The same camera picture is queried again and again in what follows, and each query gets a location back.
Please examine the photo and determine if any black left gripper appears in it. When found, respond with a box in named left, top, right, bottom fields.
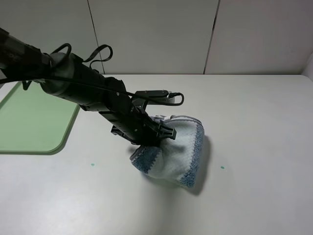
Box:
left=99, top=97, right=177, bottom=147

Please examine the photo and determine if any blue white striped towel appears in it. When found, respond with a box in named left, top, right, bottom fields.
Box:
left=130, top=115, right=204, bottom=188

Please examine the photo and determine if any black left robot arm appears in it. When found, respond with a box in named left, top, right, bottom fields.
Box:
left=0, top=30, right=177, bottom=146

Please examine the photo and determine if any green plastic tray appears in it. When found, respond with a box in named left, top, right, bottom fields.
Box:
left=0, top=83, right=80, bottom=155

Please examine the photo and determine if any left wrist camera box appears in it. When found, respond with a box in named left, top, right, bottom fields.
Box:
left=132, top=90, right=175, bottom=109

